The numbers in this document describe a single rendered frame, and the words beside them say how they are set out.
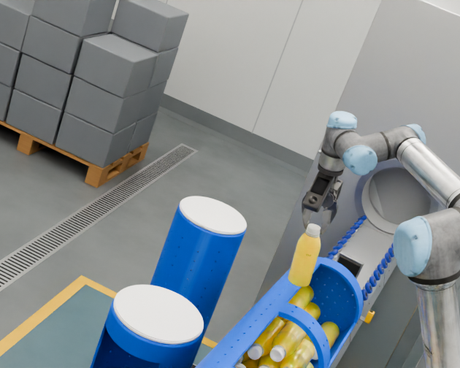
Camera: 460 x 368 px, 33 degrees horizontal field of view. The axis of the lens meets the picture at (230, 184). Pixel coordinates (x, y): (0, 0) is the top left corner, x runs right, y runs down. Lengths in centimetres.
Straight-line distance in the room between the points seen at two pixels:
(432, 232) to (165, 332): 91
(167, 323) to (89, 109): 311
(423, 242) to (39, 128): 409
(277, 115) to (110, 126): 215
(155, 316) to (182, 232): 72
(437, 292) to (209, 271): 143
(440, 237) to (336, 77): 515
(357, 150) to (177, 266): 125
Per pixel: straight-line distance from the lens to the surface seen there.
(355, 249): 351
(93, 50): 513
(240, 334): 204
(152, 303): 234
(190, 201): 305
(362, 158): 193
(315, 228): 218
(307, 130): 687
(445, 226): 166
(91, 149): 528
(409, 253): 165
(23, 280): 417
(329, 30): 670
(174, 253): 299
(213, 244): 292
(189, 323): 232
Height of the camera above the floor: 228
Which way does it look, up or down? 22 degrees down
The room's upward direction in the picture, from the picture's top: 21 degrees clockwise
